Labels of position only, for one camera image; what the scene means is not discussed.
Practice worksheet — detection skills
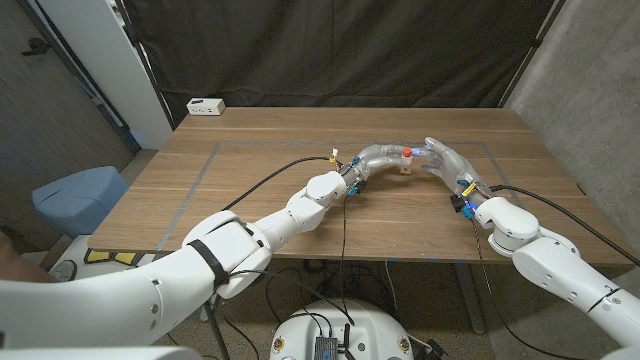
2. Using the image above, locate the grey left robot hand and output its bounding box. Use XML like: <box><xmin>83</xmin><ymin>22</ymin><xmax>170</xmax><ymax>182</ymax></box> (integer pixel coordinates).
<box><xmin>339</xmin><ymin>143</ymin><xmax>415</xmax><ymax>188</ymax></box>

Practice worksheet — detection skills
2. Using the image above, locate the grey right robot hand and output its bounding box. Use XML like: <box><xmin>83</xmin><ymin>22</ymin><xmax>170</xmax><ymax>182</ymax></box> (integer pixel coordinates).
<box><xmin>413</xmin><ymin>136</ymin><xmax>494</xmax><ymax>205</ymax></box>

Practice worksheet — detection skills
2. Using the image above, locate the black backdrop cloth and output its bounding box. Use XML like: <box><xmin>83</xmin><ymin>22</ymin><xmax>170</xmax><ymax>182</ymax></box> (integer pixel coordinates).
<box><xmin>122</xmin><ymin>0</ymin><xmax>569</xmax><ymax>126</ymax></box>

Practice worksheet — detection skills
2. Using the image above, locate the white table leg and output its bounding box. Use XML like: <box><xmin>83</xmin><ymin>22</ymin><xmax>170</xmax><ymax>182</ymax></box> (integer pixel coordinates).
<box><xmin>452</xmin><ymin>262</ymin><xmax>487</xmax><ymax>335</ymax></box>

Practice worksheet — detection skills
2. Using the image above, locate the black backdrop stand pole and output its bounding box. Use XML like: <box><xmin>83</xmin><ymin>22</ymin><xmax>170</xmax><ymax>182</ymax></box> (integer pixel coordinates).
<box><xmin>113</xmin><ymin>0</ymin><xmax>176</xmax><ymax>131</ymax></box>
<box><xmin>497</xmin><ymin>0</ymin><xmax>569</xmax><ymax>109</ymax></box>

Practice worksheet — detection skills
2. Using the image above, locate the white robot torso base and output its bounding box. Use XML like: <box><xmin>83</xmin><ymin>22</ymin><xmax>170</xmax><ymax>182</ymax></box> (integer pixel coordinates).
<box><xmin>269</xmin><ymin>298</ymin><xmax>415</xmax><ymax>360</ymax></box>

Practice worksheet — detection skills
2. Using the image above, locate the wooden table panel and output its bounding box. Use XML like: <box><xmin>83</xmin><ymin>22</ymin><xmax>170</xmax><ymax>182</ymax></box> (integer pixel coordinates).
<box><xmin>155</xmin><ymin>141</ymin><xmax>559</xmax><ymax>262</ymax></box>

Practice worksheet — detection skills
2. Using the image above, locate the white power strip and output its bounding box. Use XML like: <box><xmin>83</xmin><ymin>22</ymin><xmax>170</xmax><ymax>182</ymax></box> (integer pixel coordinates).
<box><xmin>185</xmin><ymin>97</ymin><xmax>226</xmax><ymax>117</ymax></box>

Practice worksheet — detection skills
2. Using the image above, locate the grey electronics module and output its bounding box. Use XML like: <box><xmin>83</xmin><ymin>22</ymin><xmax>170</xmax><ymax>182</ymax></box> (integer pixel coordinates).
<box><xmin>313</xmin><ymin>335</ymin><xmax>340</xmax><ymax>360</ymax></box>

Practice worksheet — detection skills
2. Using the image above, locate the yellow black hazard strip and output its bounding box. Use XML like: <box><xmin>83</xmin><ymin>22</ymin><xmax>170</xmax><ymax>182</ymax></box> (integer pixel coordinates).
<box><xmin>82</xmin><ymin>248</ymin><xmax>156</xmax><ymax>266</ymax></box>

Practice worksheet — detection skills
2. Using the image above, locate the blue padded bin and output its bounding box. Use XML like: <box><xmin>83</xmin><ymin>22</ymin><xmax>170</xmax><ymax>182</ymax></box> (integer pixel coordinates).
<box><xmin>31</xmin><ymin>165</ymin><xmax>130</xmax><ymax>239</ymax></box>

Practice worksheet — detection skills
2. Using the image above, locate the white sneaker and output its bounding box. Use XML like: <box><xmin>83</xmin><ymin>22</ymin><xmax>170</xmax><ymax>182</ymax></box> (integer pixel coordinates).
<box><xmin>49</xmin><ymin>259</ymin><xmax>79</xmax><ymax>282</ymax></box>

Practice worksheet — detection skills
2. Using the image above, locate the person's bare leg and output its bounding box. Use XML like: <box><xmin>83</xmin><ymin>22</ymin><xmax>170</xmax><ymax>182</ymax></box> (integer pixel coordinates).
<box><xmin>0</xmin><ymin>232</ymin><xmax>56</xmax><ymax>284</ymax></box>

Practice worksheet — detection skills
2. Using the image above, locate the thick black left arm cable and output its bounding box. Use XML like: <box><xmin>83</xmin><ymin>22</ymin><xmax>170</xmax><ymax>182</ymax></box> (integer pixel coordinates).
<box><xmin>220</xmin><ymin>156</ymin><xmax>342</xmax><ymax>212</ymax></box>

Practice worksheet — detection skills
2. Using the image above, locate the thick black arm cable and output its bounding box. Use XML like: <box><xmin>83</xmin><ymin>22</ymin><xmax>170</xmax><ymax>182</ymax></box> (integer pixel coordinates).
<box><xmin>488</xmin><ymin>184</ymin><xmax>640</xmax><ymax>268</ymax></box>
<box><xmin>220</xmin><ymin>156</ymin><xmax>342</xmax><ymax>212</ymax></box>

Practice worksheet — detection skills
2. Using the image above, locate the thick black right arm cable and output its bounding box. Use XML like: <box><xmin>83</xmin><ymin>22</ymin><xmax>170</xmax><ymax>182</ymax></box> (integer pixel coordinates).
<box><xmin>488</xmin><ymin>184</ymin><xmax>640</xmax><ymax>268</ymax></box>

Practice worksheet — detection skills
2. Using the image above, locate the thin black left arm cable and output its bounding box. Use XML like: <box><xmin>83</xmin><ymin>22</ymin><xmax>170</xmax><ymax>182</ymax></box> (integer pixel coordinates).
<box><xmin>338</xmin><ymin>194</ymin><xmax>357</xmax><ymax>326</ymax></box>

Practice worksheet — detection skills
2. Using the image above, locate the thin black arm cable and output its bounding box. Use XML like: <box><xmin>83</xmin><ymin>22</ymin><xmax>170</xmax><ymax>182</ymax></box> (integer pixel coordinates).
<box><xmin>468</xmin><ymin>219</ymin><xmax>586</xmax><ymax>360</ymax></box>
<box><xmin>338</xmin><ymin>194</ymin><xmax>357</xmax><ymax>326</ymax></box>

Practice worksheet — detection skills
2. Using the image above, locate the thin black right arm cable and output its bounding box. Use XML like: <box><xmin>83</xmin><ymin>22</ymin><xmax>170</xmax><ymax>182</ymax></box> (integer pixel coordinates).
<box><xmin>468</xmin><ymin>219</ymin><xmax>586</xmax><ymax>360</ymax></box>

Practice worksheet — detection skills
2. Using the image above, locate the white floor cable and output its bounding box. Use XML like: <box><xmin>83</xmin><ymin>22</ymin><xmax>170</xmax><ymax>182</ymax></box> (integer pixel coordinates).
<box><xmin>383</xmin><ymin>260</ymin><xmax>399</xmax><ymax>314</ymax></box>

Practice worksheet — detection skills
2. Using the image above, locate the black door handle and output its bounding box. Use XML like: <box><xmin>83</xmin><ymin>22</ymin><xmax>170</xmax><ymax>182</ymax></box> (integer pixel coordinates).
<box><xmin>20</xmin><ymin>36</ymin><xmax>51</xmax><ymax>56</ymax></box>

